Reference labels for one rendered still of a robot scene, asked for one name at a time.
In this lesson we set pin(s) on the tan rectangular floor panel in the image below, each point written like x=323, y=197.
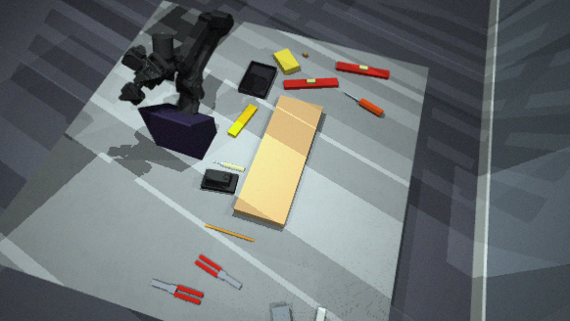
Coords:
x=274, y=176

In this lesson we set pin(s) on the orange-handled awl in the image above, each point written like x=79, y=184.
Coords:
x=368, y=105

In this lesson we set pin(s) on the red spirit level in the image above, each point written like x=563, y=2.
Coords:
x=365, y=71
x=310, y=83

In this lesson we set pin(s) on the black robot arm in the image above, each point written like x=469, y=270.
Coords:
x=202, y=39

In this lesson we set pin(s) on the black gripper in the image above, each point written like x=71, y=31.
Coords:
x=154, y=73

